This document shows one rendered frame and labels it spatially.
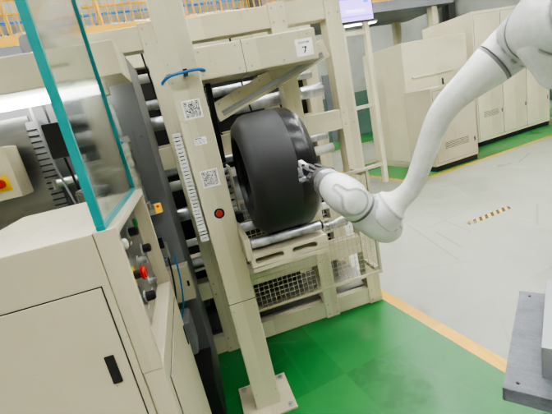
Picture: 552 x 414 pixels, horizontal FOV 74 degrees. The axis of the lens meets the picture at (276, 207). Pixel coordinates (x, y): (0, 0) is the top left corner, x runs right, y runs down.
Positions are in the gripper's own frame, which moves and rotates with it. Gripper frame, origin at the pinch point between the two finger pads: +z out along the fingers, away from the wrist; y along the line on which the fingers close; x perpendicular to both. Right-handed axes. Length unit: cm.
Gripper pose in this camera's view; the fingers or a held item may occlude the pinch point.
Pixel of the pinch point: (303, 166)
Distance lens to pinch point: 133.7
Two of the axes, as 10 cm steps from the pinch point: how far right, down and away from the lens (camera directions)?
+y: -9.5, 2.5, -1.9
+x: 1.6, 9.1, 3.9
